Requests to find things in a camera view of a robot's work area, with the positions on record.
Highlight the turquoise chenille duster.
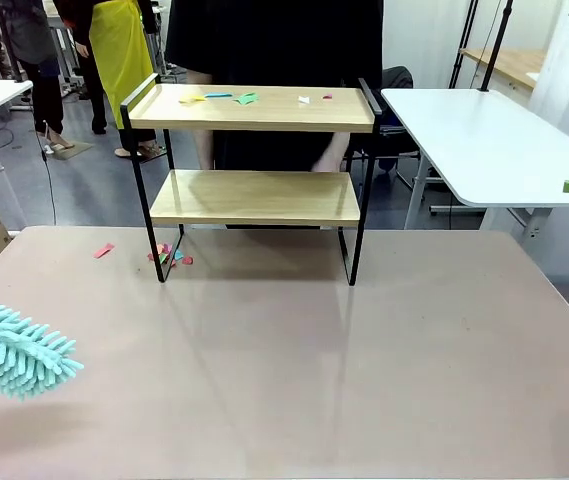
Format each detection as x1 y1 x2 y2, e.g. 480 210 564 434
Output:
0 288 86 402

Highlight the person's left forearm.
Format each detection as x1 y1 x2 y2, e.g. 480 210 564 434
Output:
326 132 351 161

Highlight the person's right forearm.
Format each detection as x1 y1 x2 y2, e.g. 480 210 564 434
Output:
185 68 215 171

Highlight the person's left hand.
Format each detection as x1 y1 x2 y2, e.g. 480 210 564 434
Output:
312 148 339 174

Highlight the large white table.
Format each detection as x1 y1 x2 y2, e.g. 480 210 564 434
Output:
380 87 569 251

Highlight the light wooden desk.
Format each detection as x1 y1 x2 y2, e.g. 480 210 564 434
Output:
458 47 548 91

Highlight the black pole stand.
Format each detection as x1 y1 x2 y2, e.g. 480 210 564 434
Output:
478 0 515 92

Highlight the black chair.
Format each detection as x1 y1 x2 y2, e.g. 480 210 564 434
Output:
353 64 423 189

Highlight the person in black shirt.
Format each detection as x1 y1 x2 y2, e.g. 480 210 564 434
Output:
164 0 385 174

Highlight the olive floor mat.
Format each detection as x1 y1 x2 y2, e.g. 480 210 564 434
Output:
51 141 94 160

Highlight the person wearing yellow apron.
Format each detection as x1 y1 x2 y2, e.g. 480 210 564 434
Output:
53 0 165 160

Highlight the person in dark clothes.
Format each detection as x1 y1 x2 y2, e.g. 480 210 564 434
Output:
0 0 75 151

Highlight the two-tier wooden shelf black frame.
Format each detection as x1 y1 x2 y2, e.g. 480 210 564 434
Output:
119 72 384 287

